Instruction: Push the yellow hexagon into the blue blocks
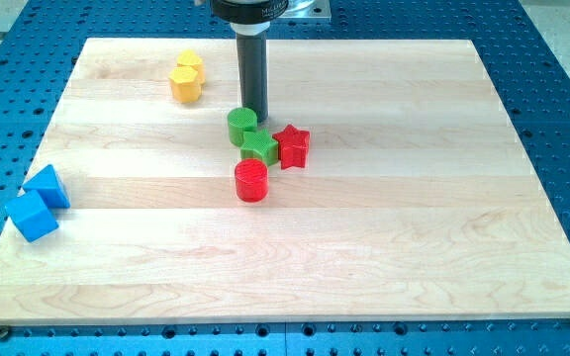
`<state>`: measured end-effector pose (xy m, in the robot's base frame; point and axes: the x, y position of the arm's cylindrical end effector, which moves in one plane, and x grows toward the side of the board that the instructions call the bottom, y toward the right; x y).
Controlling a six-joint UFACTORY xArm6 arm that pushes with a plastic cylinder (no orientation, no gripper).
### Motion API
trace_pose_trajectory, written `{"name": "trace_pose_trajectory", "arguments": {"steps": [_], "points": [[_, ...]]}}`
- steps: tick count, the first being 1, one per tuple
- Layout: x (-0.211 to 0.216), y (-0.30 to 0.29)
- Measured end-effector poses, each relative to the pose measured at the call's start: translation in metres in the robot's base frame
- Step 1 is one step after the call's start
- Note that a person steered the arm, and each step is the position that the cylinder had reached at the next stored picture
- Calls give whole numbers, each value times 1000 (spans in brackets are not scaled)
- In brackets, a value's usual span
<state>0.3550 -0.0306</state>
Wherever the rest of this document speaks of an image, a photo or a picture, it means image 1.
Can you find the yellow hexagon block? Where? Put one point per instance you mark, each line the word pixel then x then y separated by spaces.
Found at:
pixel 185 85

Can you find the yellow pentagon block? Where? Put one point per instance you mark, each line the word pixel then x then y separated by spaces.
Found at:
pixel 189 58

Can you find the red star block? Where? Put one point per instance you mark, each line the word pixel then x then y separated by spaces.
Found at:
pixel 293 147

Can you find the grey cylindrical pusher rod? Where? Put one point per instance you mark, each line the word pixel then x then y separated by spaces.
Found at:
pixel 252 67

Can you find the light wooden board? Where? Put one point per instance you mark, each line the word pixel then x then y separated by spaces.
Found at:
pixel 418 201

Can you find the red cylinder block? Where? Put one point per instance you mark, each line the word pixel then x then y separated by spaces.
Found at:
pixel 251 177

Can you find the silver metal mounting plate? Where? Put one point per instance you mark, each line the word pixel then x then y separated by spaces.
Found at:
pixel 316 11

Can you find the blue cube block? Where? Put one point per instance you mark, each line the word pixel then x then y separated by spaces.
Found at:
pixel 31 216

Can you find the left board clamp screw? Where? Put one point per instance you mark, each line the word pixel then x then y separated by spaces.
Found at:
pixel 5 332

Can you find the blue triangle block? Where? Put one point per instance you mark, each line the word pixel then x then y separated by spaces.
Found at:
pixel 49 186

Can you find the green cylinder block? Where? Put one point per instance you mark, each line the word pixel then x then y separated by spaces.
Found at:
pixel 241 120

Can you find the green star block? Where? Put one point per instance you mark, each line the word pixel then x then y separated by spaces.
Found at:
pixel 260 145

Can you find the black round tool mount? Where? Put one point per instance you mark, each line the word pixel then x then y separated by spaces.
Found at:
pixel 252 12

